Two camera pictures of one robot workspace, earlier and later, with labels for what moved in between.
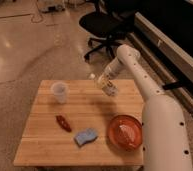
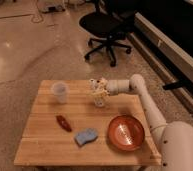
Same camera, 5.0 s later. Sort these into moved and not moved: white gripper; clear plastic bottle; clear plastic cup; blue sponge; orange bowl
Moved: white gripper; clear plastic bottle
Not moved: orange bowl; blue sponge; clear plastic cup
